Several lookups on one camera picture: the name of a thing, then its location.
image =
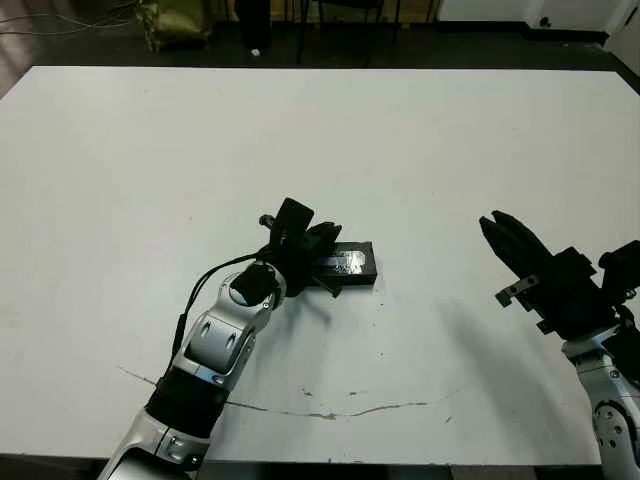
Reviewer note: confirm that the white cabinet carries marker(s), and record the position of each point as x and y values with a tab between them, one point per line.
625	30

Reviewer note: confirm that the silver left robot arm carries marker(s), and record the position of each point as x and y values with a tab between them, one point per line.
215	345

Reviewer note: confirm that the black upright stand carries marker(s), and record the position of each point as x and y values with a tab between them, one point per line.
255	22

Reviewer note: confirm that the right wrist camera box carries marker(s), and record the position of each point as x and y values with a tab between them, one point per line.
620	272

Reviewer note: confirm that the black box lid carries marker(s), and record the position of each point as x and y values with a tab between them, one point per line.
355	265

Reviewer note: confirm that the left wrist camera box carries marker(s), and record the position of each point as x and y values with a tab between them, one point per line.
295	217

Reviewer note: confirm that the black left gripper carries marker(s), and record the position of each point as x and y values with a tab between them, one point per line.
300	260

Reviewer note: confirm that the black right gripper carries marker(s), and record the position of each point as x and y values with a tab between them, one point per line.
570	295

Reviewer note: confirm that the yellow-green bag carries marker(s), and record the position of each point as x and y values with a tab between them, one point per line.
175	22

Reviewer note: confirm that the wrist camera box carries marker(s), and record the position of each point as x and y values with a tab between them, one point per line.
295	217
620	272

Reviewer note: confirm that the white appliance black knob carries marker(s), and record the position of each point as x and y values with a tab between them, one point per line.
565	15

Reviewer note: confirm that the black office chair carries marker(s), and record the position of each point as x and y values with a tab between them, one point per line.
300	30

